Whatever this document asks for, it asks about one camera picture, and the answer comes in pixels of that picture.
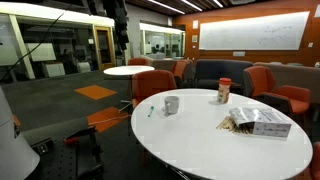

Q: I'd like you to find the small office whiteboard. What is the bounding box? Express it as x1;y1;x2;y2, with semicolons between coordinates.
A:
25;42;57;63

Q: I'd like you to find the wooden framed glass door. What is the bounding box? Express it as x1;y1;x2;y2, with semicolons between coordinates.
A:
92;25;116;71

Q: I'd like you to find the large wall whiteboard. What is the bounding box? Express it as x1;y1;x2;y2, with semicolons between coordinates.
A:
198;11;311;52

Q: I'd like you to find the white floor cable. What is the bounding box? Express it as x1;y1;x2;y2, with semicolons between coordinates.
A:
87;114;133;127

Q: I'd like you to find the grey ceramic mug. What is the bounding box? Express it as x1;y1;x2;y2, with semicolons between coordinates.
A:
163;95;180;116

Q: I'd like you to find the empty small round white table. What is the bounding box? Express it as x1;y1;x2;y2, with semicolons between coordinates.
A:
102;64;156;77

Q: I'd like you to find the black hanging cable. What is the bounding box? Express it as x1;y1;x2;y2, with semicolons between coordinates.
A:
0;11;66;83

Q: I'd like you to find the wooden stirrer sticks pile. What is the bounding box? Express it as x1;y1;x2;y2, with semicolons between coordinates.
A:
215;115;255;135

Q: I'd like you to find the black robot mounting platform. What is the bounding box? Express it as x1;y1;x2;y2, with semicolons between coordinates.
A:
21;125;105;180

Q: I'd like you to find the black power outlet box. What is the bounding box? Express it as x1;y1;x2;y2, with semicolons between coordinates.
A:
30;139;55;157

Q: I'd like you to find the orange armchair with dark frame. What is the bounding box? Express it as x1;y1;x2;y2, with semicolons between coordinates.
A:
242;65;313;117

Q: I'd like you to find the beige grey sofa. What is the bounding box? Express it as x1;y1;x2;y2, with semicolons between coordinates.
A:
253;61;320;105

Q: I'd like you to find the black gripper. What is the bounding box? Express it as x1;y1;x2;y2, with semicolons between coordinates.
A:
101;0;131;57

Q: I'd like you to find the white coffee stirrer box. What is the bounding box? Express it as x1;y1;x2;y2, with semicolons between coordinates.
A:
228;107;293;139

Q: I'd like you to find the orange chair with dark shell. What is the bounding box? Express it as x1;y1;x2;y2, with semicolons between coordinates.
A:
131;69;178;109

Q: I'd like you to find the dark blue sofa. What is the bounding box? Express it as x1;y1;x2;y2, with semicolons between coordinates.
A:
193;58;255;92

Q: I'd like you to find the orange clamp handle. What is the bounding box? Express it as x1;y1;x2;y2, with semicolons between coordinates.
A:
63;135;81;145

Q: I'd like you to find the red lidded plastic jar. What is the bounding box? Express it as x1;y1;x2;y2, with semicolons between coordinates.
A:
216;77;233;105

